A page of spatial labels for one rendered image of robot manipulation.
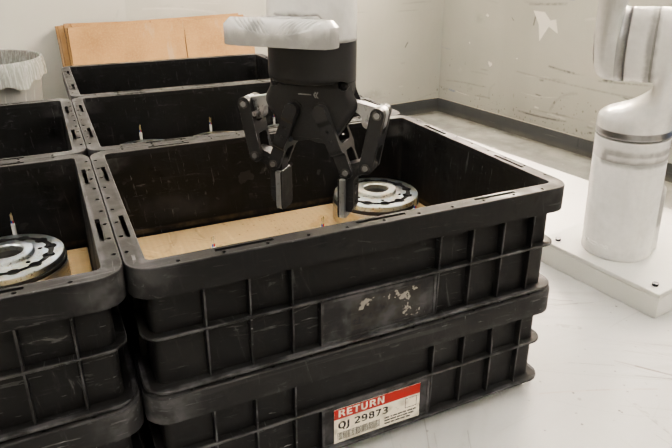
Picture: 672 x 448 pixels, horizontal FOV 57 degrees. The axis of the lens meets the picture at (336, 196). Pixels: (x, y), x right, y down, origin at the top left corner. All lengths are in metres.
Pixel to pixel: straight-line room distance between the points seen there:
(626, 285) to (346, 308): 0.47
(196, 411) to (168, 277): 0.12
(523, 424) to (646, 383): 0.16
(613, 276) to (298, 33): 0.59
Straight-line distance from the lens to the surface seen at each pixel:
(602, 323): 0.85
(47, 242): 0.68
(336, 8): 0.50
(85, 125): 0.83
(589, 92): 3.93
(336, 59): 0.50
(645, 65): 0.84
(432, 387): 0.63
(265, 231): 0.72
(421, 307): 0.56
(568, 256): 0.94
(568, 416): 0.69
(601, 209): 0.90
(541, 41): 4.13
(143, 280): 0.44
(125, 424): 0.51
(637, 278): 0.90
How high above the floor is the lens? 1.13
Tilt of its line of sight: 22 degrees down
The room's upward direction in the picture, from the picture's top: straight up
